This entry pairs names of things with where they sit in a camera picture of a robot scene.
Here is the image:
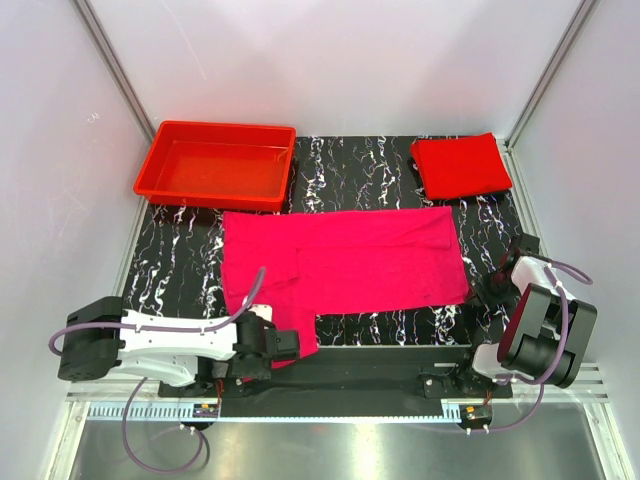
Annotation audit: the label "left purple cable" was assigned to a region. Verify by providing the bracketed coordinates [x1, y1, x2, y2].
[48, 266, 267, 474]

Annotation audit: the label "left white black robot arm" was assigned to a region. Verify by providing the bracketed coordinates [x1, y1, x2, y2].
[49, 296, 300, 392]

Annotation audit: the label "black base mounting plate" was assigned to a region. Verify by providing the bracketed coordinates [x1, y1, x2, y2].
[159, 347, 511, 416]

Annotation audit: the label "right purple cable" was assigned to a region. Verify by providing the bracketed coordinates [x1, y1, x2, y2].
[414, 259, 594, 434]

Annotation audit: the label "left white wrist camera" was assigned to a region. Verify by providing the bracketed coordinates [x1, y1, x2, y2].
[249, 304, 273, 322]

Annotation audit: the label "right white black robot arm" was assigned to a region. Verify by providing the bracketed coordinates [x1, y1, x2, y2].
[453, 233, 597, 396]

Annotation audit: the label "black marble pattern mat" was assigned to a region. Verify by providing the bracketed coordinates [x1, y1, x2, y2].
[121, 136, 532, 347]

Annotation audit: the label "purple cable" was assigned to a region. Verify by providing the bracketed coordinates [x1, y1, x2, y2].
[414, 259, 594, 434]
[48, 266, 267, 474]

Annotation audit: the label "pink t shirt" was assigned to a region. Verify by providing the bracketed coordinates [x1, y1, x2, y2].
[221, 207, 469, 357]

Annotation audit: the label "folded red t shirt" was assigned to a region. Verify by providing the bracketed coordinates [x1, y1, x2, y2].
[410, 133, 512, 201]

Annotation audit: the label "red plastic bin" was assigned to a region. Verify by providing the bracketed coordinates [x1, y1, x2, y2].
[133, 120, 296, 212]

